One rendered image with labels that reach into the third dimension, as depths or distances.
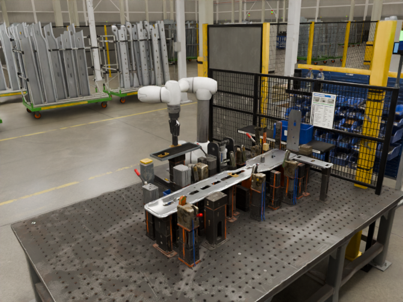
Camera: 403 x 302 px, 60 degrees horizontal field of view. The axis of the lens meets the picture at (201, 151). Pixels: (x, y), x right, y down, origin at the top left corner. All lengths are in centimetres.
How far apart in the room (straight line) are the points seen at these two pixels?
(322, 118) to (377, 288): 143
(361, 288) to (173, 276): 172
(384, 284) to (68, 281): 241
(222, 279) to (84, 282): 75
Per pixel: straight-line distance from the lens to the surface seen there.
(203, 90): 285
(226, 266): 209
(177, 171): 229
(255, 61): 473
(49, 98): 900
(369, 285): 329
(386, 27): 290
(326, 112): 310
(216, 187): 228
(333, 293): 284
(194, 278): 201
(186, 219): 193
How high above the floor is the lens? 201
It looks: 20 degrees down
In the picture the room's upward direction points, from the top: 1 degrees counter-clockwise
